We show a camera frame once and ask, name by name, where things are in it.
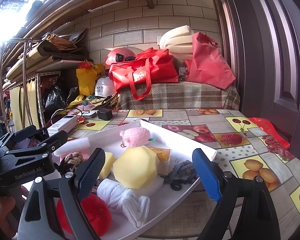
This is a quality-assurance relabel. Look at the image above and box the white foam roll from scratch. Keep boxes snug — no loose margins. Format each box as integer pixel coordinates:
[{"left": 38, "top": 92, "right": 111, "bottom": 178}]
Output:
[{"left": 159, "top": 27, "right": 194, "bottom": 60}]

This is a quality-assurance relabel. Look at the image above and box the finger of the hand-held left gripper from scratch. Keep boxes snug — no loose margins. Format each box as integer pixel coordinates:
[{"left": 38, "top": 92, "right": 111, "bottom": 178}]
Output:
[
  {"left": 5, "top": 130, "right": 68, "bottom": 165},
  {"left": 0, "top": 124, "right": 49, "bottom": 153}
]

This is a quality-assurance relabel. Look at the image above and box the white angle steel rack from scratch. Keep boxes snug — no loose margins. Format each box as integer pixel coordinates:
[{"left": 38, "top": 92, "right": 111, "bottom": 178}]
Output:
[{"left": 35, "top": 71, "right": 62, "bottom": 128}]

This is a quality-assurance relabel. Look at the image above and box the white foam sheet piece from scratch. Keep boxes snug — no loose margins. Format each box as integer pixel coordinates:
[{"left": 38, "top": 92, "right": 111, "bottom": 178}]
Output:
[{"left": 54, "top": 137, "right": 91, "bottom": 157}]

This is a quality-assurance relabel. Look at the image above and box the pink plush toy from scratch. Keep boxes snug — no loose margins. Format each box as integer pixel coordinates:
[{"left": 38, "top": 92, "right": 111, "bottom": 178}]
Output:
[{"left": 119, "top": 127, "right": 152, "bottom": 148}]

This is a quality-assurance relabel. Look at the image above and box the grey braided hair tie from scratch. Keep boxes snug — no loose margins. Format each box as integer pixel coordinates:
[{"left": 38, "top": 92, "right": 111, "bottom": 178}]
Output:
[{"left": 162, "top": 160, "right": 199, "bottom": 190}]

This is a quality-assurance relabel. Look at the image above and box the yellow faceted sponge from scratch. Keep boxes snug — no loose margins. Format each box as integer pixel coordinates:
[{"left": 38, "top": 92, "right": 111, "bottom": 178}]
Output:
[{"left": 112, "top": 145, "right": 158, "bottom": 190}]

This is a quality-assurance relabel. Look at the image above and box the red mesh scrubber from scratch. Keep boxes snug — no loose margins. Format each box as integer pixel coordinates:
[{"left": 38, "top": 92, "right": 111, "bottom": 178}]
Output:
[{"left": 56, "top": 192, "right": 112, "bottom": 235}]

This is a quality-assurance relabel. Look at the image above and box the red tote bag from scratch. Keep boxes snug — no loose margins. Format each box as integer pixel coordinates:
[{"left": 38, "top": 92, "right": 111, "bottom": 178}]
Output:
[{"left": 108, "top": 48, "right": 179, "bottom": 100}]

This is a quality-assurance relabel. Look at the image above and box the white helmet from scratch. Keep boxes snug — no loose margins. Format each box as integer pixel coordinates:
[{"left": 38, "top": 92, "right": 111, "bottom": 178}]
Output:
[{"left": 94, "top": 76, "right": 117, "bottom": 98}]

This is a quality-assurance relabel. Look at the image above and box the orange label packet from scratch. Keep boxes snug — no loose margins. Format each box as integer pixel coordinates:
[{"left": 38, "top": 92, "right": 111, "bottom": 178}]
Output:
[{"left": 149, "top": 147, "right": 172, "bottom": 177}]

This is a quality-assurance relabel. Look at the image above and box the yellow plastic sheet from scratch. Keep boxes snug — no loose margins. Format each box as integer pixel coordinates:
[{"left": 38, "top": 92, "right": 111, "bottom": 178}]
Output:
[{"left": 65, "top": 94, "right": 95, "bottom": 109}]

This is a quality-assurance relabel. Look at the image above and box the fruit print tablecloth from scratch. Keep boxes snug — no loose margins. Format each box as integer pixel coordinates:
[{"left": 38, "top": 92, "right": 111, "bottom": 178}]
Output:
[{"left": 46, "top": 109, "right": 300, "bottom": 240}]

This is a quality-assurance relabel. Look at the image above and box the red plastic bag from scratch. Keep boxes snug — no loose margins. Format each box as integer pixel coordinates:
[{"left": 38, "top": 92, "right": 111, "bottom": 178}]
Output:
[{"left": 249, "top": 117, "right": 290, "bottom": 150}]

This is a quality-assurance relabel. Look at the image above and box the chrome rack pole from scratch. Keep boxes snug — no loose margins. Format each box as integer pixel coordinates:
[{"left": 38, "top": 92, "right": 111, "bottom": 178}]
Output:
[{"left": 0, "top": 37, "right": 44, "bottom": 130}]

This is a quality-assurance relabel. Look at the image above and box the yellow sponge with green scourer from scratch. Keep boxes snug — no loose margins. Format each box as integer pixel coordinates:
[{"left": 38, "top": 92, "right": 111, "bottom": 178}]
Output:
[{"left": 99, "top": 151, "right": 116, "bottom": 180}]

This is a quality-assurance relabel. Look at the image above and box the yellow shopping bag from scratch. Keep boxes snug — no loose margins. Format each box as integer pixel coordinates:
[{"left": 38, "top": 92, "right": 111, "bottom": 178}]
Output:
[{"left": 76, "top": 61, "right": 105, "bottom": 96}]

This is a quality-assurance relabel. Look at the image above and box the yellow curtain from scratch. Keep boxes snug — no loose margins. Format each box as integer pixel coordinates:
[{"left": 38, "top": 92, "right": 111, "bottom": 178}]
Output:
[{"left": 9, "top": 79, "right": 42, "bottom": 130}]

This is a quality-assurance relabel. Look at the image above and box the pink helmet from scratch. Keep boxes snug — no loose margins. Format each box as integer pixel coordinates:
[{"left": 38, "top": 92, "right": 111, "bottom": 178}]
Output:
[{"left": 105, "top": 47, "right": 137, "bottom": 67}]

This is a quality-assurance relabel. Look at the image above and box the plaid cloth cover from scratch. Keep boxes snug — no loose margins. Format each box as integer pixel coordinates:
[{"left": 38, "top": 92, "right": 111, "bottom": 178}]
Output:
[{"left": 118, "top": 81, "right": 240, "bottom": 110}]

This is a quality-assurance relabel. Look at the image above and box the red nonwoven bag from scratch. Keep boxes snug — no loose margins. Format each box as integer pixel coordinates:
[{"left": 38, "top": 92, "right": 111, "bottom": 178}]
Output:
[{"left": 184, "top": 32, "right": 236, "bottom": 90}]

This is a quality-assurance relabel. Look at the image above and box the person's left hand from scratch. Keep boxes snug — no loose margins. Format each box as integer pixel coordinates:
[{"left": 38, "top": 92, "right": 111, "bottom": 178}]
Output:
[{"left": 0, "top": 196, "right": 17, "bottom": 238}]

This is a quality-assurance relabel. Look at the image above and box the white socks bundle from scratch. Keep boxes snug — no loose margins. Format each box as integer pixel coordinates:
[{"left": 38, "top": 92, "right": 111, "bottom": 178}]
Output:
[{"left": 96, "top": 177, "right": 150, "bottom": 228}]

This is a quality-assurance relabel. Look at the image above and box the brown panelled door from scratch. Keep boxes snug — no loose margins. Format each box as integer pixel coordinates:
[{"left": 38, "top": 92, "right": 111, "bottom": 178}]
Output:
[{"left": 210, "top": 0, "right": 300, "bottom": 140}]

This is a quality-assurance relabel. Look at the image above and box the beige braided hair tie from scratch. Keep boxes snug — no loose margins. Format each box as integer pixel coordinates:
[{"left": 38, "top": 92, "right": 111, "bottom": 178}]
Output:
[{"left": 61, "top": 151, "right": 84, "bottom": 165}]

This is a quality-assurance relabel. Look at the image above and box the camouflage scrunchie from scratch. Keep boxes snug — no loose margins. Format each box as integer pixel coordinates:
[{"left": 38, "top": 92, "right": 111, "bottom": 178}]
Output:
[{"left": 59, "top": 159, "right": 77, "bottom": 178}]

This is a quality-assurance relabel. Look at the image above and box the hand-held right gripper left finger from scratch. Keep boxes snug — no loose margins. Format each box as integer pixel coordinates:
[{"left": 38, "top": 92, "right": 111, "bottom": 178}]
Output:
[{"left": 16, "top": 148, "right": 106, "bottom": 240}]

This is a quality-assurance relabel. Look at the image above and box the black plastic bag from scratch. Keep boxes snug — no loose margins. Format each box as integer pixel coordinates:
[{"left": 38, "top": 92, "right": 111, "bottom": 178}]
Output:
[
  {"left": 44, "top": 85, "right": 65, "bottom": 114},
  {"left": 66, "top": 86, "right": 79, "bottom": 103}
]

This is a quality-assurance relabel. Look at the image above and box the white tray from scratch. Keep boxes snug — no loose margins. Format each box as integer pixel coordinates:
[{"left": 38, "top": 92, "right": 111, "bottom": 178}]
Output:
[{"left": 52, "top": 119, "right": 217, "bottom": 240}]

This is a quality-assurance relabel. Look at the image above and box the black power adapter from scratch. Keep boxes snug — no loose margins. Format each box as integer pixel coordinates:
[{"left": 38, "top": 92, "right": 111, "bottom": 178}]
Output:
[{"left": 97, "top": 108, "right": 113, "bottom": 121}]

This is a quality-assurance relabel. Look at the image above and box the white power bank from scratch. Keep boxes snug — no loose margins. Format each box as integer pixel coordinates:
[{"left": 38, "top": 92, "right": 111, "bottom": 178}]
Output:
[{"left": 47, "top": 115, "right": 78, "bottom": 134}]

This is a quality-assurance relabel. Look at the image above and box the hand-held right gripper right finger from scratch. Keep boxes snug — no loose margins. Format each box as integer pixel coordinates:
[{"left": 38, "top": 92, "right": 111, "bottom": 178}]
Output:
[{"left": 192, "top": 148, "right": 282, "bottom": 240}]

